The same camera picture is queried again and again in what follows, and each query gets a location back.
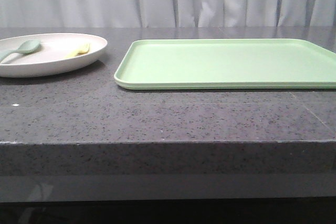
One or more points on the yellow fork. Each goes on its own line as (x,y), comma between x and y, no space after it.
(83,49)

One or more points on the white round plate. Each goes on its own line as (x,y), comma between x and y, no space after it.
(50,58)

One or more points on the light green tray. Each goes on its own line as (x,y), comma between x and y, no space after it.
(280,63)

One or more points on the teal green spoon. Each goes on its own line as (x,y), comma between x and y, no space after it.
(26,47)

